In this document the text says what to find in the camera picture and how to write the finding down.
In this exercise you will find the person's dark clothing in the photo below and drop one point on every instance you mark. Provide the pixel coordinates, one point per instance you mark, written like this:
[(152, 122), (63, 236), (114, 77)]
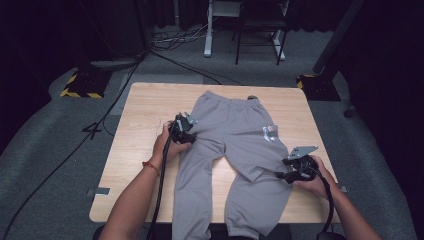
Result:
[(218, 235)]

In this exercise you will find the black metal chair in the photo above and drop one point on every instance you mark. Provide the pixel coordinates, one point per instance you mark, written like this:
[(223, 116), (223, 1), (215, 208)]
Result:
[(261, 23)]

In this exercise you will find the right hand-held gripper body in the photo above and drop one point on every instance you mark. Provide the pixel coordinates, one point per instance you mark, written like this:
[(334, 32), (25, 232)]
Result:
[(305, 168)]

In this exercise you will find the grey pants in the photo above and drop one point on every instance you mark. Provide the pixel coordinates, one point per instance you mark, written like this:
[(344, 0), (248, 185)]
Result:
[(233, 133)]

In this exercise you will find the grey tape strip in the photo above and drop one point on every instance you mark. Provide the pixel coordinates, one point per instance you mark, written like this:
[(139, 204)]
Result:
[(101, 191)]

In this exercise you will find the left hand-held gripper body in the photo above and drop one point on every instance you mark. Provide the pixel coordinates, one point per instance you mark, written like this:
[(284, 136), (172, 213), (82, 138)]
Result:
[(180, 128)]

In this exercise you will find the black yellow striped stand base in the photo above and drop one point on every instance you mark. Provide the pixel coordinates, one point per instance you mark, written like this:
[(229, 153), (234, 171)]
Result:
[(318, 88), (85, 85)]

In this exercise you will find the small grey tape piece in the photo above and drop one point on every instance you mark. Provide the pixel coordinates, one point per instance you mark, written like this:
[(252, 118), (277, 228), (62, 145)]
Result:
[(343, 189)]

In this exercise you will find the black tape cross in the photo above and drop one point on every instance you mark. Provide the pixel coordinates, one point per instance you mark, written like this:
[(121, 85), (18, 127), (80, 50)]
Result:
[(92, 130)]

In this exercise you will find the dark slanted stand pole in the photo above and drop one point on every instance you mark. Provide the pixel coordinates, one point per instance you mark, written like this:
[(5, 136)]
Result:
[(336, 36)]

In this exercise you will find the person's right hand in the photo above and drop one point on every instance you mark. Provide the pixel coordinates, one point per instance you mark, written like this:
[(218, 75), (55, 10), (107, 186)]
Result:
[(320, 186)]

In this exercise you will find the white desk frame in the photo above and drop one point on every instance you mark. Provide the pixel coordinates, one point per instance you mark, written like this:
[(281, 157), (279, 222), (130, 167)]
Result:
[(208, 36)]

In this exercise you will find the small black floor object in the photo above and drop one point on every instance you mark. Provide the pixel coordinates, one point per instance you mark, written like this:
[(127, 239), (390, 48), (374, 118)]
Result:
[(348, 112)]

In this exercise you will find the person's left hand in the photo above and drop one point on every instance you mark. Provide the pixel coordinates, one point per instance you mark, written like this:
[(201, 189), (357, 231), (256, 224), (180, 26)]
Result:
[(165, 148)]

